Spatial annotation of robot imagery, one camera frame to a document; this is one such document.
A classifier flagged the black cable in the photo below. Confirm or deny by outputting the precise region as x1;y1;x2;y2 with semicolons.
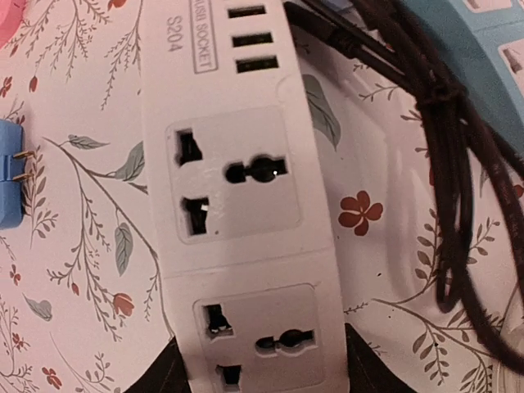
282;0;524;376

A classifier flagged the teal power strip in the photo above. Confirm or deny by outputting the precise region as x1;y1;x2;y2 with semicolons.
402;0;523;154

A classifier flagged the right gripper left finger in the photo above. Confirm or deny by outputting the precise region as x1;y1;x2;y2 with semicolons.
125;341;191;393

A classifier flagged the white power strip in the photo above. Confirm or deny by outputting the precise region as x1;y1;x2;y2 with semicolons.
141;1;350;392

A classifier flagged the blue flat plug adapter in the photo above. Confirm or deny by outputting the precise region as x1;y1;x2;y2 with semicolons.
1;120;34;229

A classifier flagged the pink flat plug adapter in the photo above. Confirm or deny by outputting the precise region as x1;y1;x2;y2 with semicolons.
0;0;29;48

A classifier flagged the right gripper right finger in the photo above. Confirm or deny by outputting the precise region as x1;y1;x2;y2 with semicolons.
345;323;415;393

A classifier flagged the floral table mat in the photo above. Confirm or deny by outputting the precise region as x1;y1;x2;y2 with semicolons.
1;1;523;392

